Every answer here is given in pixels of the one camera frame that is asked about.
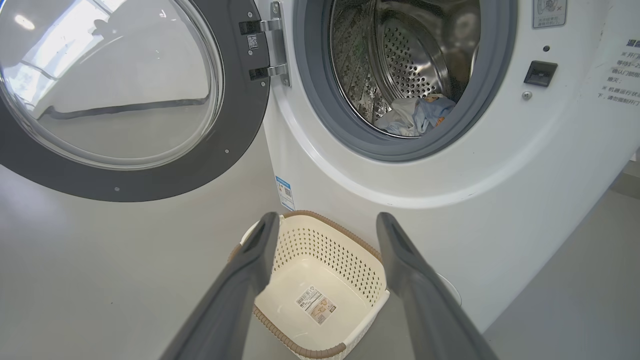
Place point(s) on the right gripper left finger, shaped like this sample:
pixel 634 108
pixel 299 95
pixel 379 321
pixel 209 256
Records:
pixel 235 305

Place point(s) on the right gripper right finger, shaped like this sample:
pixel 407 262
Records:
pixel 425 305

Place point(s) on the dark round washing machine door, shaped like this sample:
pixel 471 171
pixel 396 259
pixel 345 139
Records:
pixel 235 130

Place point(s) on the blue bear print garment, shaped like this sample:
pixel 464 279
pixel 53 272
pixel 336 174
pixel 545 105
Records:
pixel 436 107
pixel 400 117

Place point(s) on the basket product label sticker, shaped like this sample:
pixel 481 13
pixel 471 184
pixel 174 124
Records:
pixel 316 305

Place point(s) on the cream perforated laundry basket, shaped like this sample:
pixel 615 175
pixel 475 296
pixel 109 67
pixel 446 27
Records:
pixel 320 270

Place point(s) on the white front-load washing machine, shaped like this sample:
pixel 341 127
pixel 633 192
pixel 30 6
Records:
pixel 500 200

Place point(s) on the grey rubber door seal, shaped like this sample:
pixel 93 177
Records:
pixel 320 100

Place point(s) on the black door latch socket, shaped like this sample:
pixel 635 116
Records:
pixel 540 73

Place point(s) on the silver door hinge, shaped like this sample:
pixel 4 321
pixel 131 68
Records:
pixel 277 45

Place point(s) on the blue energy label sticker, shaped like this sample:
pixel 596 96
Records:
pixel 285 192

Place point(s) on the perforated steel drum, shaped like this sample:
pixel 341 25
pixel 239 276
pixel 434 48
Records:
pixel 415 55

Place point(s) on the small QR code sticker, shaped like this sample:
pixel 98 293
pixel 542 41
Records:
pixel 253 42

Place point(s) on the printed text notice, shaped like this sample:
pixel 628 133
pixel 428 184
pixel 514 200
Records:
pixel 622 75

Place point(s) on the grey warning sticker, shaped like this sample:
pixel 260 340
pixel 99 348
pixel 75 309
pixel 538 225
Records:
pixel 549 12

